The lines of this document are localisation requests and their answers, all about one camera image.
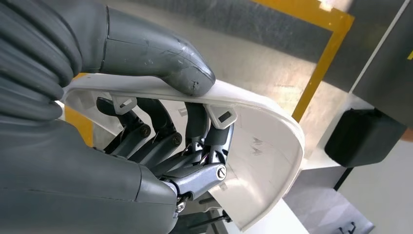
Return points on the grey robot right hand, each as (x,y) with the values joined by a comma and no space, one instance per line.
(80,193)

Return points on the steel workbench with tape squares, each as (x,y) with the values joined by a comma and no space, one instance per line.
(258,64)

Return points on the black soft case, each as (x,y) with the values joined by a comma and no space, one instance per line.
(361,139)

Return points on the white desk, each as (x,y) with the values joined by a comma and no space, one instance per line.
(380,193)

